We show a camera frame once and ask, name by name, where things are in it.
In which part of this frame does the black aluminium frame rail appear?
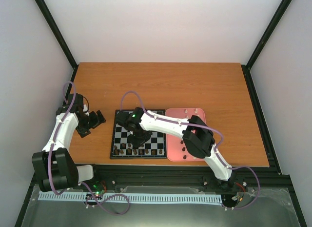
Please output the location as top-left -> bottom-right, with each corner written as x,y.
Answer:
87,165 -> 294,194

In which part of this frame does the pink plastic tray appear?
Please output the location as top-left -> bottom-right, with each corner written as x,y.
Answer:
165,108 -> 215,162

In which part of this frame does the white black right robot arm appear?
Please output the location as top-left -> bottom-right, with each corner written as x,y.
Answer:
115,107 -> 233,182

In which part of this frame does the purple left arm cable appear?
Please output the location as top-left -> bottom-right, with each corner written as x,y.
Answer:
47,81 -> 130,215

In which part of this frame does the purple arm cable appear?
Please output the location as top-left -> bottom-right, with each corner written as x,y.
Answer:
120,91 -> 261,211
47,81 -> 130,215

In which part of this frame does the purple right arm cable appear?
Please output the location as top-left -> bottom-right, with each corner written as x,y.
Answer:
120,91 -> 261,211

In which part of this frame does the light blue cable duct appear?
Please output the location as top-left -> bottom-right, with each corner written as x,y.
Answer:
38,192 -> 222,206

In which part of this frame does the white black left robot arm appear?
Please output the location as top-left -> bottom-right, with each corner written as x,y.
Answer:
32,94 -> 106,193

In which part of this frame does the black white chess board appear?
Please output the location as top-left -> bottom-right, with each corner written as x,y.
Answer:
110,121 -> 167,159

